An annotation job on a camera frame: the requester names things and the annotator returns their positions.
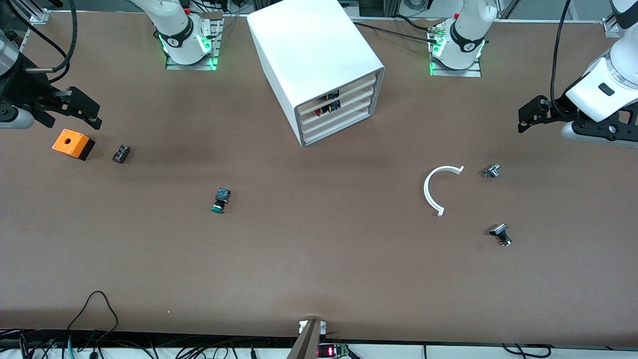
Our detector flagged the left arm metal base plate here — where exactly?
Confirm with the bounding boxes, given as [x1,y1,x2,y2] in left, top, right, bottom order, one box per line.
[429,22,483,78]

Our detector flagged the white curved plastic arc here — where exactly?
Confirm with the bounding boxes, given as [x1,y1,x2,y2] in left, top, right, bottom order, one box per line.
[424,165,465,217]

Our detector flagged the black table cable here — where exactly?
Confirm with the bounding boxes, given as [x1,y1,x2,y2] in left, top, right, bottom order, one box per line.
[353,21,439,44]

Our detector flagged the black cable loop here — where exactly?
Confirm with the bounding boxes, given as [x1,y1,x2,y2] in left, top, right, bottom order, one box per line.
[66,291,119,350]

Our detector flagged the green push button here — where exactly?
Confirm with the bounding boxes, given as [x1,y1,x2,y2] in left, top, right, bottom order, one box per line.
[210,187,231,214]

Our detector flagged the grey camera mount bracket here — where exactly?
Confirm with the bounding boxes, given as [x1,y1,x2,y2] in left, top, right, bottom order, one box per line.
[287,319,327,359]

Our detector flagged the red digit display module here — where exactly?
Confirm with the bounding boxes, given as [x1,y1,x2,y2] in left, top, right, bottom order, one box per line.
[318,343,349,359]

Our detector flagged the orange button enclosure box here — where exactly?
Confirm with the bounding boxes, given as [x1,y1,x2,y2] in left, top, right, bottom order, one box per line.
[52,129,95,161]

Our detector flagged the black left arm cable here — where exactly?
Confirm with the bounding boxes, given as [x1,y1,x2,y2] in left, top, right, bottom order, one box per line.
[550,0,572,109]

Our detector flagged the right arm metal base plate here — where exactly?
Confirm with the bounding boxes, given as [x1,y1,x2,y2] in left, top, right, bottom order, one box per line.
[165,11,223,71]

